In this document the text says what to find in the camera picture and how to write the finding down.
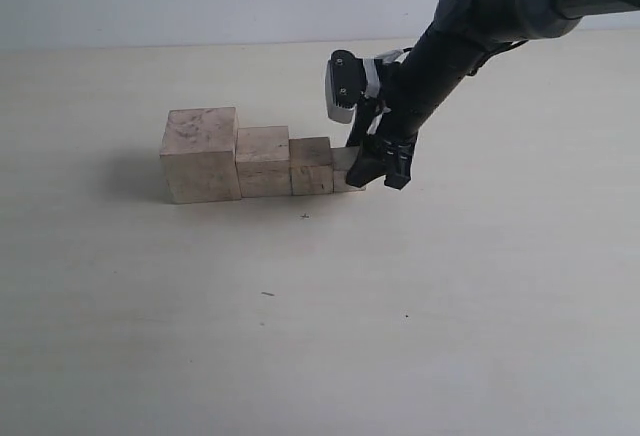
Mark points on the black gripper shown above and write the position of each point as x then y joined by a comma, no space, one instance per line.
403,87

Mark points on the smallest wooden cube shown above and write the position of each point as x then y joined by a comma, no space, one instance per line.
343,160

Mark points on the third largest wooden cube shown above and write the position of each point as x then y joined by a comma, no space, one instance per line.
311,166

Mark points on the second largest wooden cube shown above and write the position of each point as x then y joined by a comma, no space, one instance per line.
263,161

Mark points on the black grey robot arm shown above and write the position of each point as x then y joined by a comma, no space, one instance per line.
505,25

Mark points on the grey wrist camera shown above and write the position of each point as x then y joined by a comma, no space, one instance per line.
348,80

